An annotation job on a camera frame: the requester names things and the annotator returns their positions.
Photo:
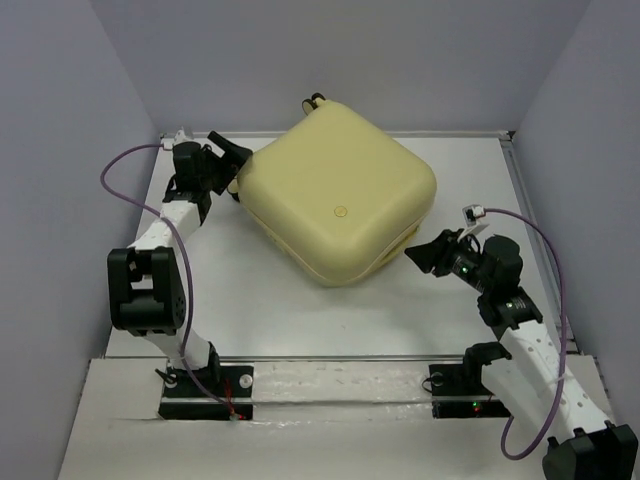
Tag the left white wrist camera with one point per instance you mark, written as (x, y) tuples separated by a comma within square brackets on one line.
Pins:
[(182, 136)]

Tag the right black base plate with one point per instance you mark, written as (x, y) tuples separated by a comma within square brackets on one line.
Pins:
[(457, 390)]

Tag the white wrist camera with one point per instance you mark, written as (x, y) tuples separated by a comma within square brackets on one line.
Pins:
[(475, 220), (182, 136)]

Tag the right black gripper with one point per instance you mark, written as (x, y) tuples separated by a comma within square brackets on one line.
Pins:
[(435, 253)]

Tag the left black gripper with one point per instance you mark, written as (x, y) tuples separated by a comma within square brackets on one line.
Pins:
[(234, 160)]

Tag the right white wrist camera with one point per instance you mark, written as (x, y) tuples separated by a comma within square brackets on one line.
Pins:
[(475, 220)]

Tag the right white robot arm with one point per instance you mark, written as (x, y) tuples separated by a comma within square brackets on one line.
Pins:
[(523, 367)]

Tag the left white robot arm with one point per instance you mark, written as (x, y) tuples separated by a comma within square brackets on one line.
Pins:
[(150, 282)]

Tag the yellow suitcase with black lining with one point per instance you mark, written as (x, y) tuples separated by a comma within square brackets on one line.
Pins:
[(336, 193)]

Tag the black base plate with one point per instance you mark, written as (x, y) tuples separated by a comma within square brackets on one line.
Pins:
[(226, 399), (457, 390)]

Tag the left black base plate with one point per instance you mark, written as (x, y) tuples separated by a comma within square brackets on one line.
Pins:
[(226, 399)]

